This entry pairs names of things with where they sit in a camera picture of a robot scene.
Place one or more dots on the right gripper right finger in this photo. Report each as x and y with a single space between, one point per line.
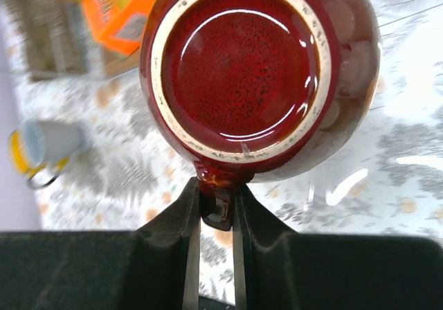
278 268

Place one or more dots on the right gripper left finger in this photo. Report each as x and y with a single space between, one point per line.
153 267

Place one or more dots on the yellow mug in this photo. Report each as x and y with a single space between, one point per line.
22 164

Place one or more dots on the grey mug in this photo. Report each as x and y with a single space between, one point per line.
48 141

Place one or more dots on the dark red mug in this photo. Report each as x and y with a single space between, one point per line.
257 90

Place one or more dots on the floral table mat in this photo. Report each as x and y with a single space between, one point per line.
385 181

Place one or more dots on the orange yellow green sponge pack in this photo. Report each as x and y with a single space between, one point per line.
117 24

